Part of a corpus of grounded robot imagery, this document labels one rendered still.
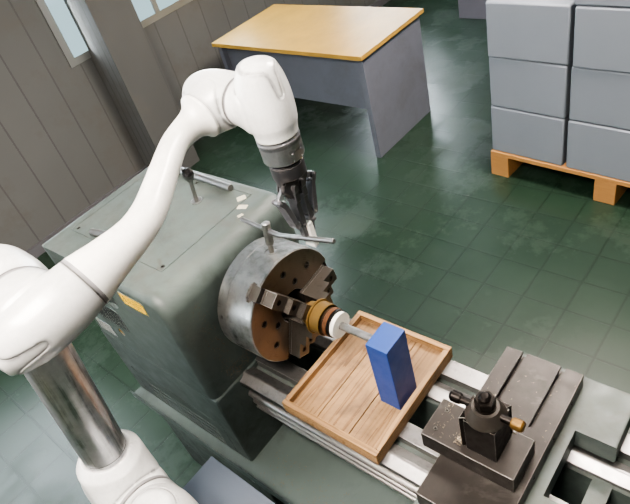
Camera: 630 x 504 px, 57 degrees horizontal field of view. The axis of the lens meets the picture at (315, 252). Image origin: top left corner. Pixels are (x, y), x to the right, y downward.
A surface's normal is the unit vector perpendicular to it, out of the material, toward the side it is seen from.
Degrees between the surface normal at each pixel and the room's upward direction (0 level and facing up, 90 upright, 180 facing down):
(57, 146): 90
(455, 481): 0
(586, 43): 90
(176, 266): 0
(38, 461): 0
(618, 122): 90
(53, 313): 56
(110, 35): 90
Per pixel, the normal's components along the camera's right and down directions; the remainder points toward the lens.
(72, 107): 0.75, 0.28
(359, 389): -0.23, -0.74
